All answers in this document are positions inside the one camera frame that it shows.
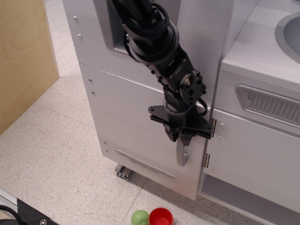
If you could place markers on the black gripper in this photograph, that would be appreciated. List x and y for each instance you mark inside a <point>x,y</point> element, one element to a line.
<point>185,124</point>

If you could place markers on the grey fridge door handle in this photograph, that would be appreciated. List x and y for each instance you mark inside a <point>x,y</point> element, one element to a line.
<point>181,153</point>

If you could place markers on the white low fridge door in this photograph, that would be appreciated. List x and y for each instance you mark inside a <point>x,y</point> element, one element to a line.
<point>129,137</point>

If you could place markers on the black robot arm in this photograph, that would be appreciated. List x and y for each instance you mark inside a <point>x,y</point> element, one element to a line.
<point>151,38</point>

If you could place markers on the white toy fridge cabinet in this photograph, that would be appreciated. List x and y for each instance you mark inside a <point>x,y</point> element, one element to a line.
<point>201,25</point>

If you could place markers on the lower oven door hinge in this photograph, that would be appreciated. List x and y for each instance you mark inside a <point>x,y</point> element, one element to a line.
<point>207,159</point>

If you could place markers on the aluminium extrusion foot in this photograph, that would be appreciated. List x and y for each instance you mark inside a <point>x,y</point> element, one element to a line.
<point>123,172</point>

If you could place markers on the red toy cup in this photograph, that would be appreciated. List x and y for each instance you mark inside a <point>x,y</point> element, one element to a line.
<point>160,216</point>

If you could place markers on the green toy ball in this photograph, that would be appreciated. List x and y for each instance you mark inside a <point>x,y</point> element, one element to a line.
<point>140,217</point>

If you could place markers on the grey vent grille panel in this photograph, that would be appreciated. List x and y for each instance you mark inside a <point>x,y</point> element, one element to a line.
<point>269,104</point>

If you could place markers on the white toy kitchen counter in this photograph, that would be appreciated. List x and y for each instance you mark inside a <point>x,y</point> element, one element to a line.
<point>255,52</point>

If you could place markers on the grey ice dispenser recess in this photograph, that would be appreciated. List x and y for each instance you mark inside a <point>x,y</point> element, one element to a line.
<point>110,22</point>

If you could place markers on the grey round sink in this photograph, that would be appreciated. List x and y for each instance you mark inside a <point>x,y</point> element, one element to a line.
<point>287,34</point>

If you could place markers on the plywood board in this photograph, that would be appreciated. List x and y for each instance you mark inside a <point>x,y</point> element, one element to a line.
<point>28,66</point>

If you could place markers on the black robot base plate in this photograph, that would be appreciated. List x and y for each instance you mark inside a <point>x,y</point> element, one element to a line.
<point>32,216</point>

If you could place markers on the aluminium frame rail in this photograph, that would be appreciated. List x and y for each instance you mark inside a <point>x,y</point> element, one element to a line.
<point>8,200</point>

